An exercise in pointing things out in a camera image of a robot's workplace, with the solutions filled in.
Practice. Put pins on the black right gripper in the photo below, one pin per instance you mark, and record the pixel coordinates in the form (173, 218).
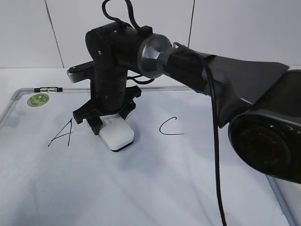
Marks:
(108, 99)

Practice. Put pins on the white whiteboard eraser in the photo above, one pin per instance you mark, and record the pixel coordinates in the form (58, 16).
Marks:
(115, 132)

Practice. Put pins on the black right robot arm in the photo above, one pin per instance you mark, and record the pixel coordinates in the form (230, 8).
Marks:
(259, 101)

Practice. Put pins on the green round magnet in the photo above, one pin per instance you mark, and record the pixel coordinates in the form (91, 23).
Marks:
(38, 100)

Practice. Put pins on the black and silver marker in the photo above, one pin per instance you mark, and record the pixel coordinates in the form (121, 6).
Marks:
(48, 89)

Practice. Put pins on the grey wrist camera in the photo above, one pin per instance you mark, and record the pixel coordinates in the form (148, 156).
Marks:
(81, 72)

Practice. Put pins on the whiteboard with aluminium frame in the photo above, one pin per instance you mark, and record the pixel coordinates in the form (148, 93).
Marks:
(55, 172)

